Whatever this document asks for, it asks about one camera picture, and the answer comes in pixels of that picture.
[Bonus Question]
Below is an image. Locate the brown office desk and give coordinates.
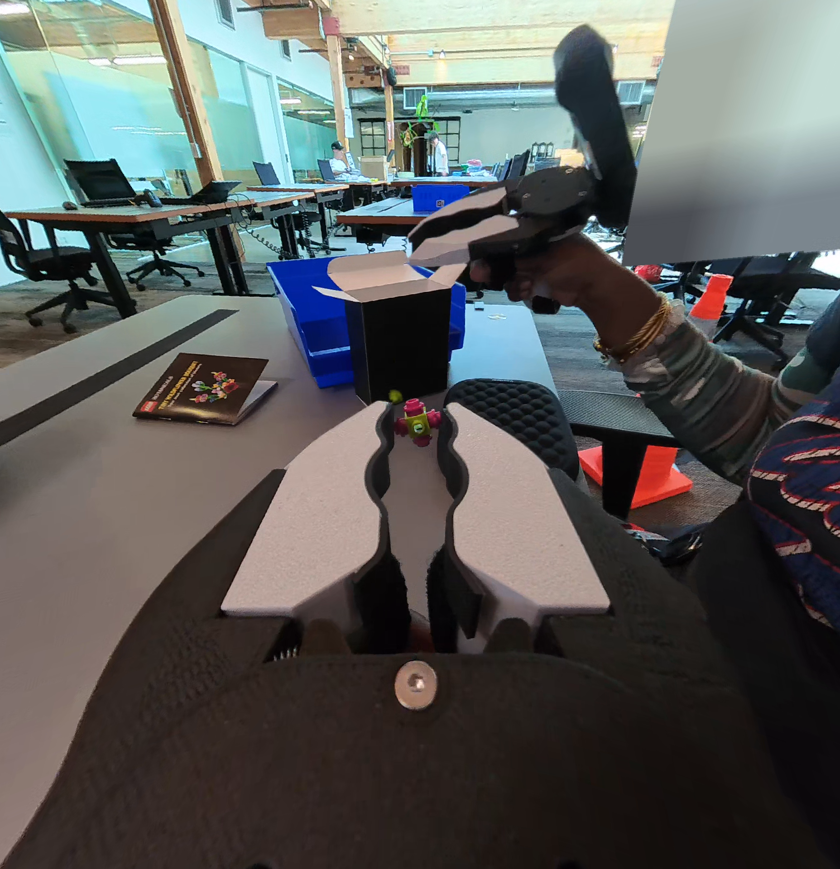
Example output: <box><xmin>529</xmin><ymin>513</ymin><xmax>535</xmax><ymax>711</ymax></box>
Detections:
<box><xmin>246</xmin><ymin>182</ymin><xmax>349</xmax><ymax>259</ymax></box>
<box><xmin>5</xmin><ymin>200</ymin><xmax>251</xmax><ymax>320</ymax></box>

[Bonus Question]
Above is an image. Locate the green potted plant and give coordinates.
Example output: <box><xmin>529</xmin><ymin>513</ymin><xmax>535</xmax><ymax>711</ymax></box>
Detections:
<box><xmin>403</xmin><ymin>95</ymin><xmax>437</xmax><ymax>147</ymax></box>

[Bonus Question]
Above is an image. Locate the black honeycomb cushion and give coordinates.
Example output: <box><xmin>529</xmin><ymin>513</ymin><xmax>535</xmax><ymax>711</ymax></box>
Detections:
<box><xmin>443</xmin><ymin>378</ymin><xmax>580</xmax><ymax>479</ymax></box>

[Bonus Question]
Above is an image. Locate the black laptop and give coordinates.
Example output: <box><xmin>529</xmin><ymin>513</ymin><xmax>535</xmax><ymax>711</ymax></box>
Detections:
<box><xmin>182</xmin><ymin>180</ymin><xmax>243</xmax><ymax>206</ymax></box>

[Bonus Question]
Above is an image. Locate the magenta lego flower cluster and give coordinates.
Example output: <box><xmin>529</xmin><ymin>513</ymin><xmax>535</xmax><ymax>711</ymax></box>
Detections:
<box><xmin>394</xmin><ymin>398</ymin><xmax>442</xmax><ymax>449</ymax></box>

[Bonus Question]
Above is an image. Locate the black office chair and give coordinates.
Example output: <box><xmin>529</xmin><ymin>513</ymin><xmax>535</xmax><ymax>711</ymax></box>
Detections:
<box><xmin>63</xmin><ymin>158</ymin><xmax>206</xmax><ymax>293</ymax></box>
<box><xmin>664</xmin><ymin>253</ymin><xmax>840</xmax><ymax>371</ymax></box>
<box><xmin>0</xmin><ymin>193</ymin><xmax>118</xmax><ymax>334</ymax></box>

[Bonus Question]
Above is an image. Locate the orange plastic object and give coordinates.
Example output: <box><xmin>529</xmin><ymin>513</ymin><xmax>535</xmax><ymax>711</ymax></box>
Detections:
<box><xmin>688</xmin><ymin>272</ymin><xmax>733</xmax><ymax>340</ymax></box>

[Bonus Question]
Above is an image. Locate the lego instruction booklet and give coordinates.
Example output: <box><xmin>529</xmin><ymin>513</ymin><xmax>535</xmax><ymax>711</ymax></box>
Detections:
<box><xmin>132</xmin><ymin>353</ymin><xmax>279</xmax><ymax>427</ymax></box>

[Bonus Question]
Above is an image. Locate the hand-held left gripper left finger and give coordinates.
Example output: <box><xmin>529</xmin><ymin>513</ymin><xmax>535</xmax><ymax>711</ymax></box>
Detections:
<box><xmin>221</xmin><ymin>402</ymin><xmax>395</xmax><ymax>620</ymax></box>

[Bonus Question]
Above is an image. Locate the blue plastic bin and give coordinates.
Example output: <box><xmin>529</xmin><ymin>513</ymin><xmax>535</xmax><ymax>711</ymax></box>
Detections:
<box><xmin>265</xmin><ymin>257</ymin><xmax>468</xmax><ymax>389</ymax></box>

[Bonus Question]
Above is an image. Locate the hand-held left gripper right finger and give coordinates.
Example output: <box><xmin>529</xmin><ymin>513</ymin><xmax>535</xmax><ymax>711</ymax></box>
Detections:
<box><xmin>439</xmin><ymin>402</ymin><xmax>611</xmax><ymax>619</ymax></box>

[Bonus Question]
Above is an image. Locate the black mesh chair armrest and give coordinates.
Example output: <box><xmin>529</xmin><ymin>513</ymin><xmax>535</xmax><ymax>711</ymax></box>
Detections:
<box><xmin>559</xmin><ymin>390</ymin><xmax>679</xmax><ymax>520</ymax></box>

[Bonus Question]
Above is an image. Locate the person's right forearm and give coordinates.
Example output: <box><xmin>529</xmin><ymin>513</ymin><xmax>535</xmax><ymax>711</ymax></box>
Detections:
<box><xmin>624</xmin><ymin>299</ymin><xmax>821</xmax><ymax>483</ymax></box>

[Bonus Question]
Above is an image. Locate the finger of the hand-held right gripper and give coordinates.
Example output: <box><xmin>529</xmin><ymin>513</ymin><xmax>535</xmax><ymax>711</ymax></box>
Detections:
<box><xmin>406</xmin><ymin>189</ymin><xmax>514</xmax><ymax>247</ymax></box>
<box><xmin>409</xmin><ymin>212</ymin><xmax>531</xmax><ymax>269</ymax></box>

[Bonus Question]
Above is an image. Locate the orange traffic cone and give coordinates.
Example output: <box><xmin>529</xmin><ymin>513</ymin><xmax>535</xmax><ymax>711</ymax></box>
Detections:
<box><xmin>578</xmin><ymin>444</ymin><xmax>692</xmax><ymax>510</ymax></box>

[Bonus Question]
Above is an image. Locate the black carton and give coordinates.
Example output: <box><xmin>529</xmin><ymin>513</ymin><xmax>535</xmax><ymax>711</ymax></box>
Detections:
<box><xmin>311</xmin><ymin>250</ymin><xmax>471</xmax><ymax>405</ymax></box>

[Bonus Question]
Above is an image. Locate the small blue bin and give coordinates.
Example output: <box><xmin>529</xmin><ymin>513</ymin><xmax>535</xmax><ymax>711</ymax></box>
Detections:
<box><xmin>411</xmin><ymin>183</ymin><xmax>471</xmax><ymax>215</ymax></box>

